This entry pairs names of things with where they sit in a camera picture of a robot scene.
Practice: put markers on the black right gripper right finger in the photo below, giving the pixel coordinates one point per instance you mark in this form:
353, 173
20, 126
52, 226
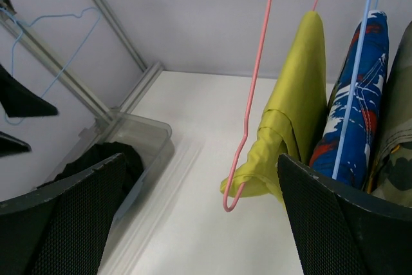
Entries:
338, 229

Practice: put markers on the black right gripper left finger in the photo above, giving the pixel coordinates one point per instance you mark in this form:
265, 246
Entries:
62, 228

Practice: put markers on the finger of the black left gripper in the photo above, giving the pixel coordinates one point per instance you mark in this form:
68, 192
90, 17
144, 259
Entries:
19, 102
10, 145

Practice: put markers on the light blue wire hanger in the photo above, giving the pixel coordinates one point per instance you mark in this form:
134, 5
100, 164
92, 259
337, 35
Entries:
24, 35

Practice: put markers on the yellow-green trousers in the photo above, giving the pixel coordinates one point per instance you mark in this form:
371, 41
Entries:
293, 119

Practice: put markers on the blue hanger under patterned shorts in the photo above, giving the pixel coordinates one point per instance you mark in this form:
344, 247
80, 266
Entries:
357, 100

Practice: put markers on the blue patterned shorts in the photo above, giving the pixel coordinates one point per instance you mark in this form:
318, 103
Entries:
322, 157

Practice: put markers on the camouflage shorts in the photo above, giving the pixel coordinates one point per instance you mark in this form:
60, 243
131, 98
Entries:
390, 176

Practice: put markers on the clear plastic bin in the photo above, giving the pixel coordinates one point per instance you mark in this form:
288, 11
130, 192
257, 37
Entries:
150, 138

